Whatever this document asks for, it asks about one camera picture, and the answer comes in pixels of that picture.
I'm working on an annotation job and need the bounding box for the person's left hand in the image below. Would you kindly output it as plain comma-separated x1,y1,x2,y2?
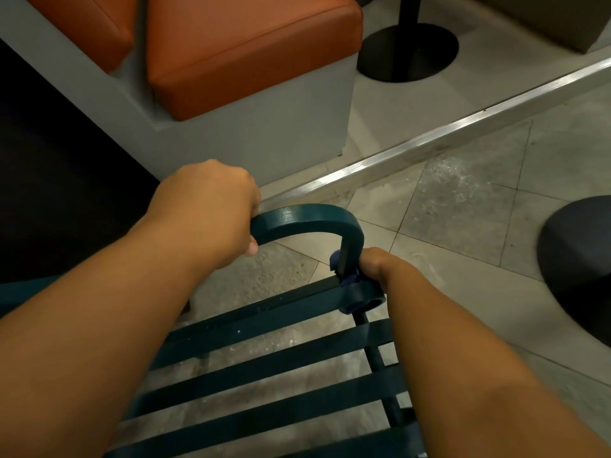
143,159,262,272

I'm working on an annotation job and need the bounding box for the metal floor edge strip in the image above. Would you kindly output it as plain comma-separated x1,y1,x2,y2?
260,57,611,208

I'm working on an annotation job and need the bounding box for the blue cleaning cloth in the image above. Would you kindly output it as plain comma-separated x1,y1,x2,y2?
330,250,369,316

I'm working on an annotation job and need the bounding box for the dark planter box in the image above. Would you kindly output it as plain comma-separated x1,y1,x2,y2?
0,38,161,287

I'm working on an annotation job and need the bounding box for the dark green metal chair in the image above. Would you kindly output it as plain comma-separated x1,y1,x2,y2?
0,204,421,458

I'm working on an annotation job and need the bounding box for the person's left forearm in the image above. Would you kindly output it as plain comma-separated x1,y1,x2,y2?
0,216,216,458

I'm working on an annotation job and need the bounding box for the beige table with black legs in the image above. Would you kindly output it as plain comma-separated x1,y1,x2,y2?
353,0,460,84

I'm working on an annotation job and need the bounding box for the person's right forearm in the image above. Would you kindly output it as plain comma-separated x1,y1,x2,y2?
384,269,611,458

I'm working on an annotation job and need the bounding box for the beige square table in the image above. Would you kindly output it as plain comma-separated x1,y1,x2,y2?
537,195,611,335

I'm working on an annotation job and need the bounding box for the orange cushioned bench grey base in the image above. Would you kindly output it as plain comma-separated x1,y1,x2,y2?
0,0,365,184

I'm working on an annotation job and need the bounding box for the person's right hand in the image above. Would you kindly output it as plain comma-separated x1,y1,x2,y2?
358,247,421,294

